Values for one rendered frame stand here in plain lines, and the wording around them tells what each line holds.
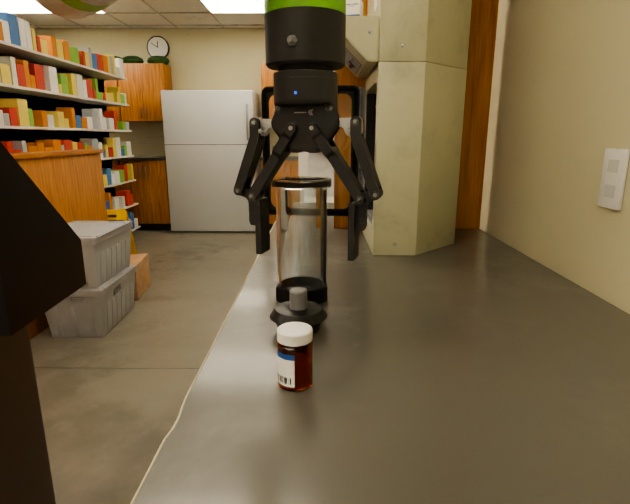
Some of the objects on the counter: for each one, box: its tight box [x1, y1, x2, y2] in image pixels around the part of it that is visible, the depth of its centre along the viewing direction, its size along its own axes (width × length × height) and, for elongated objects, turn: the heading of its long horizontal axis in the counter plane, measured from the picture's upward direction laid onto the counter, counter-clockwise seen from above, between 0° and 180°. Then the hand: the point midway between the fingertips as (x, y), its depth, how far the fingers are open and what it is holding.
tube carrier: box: [271, 176, 331, 291], centre depth 86 cm, size 11×11×21 cm
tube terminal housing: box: [362, 0, 472, 255], centre depth 127 cm, size 25×32×77 cm
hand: (306, 241), depth 59 cm, fingers open, 11 cm apart
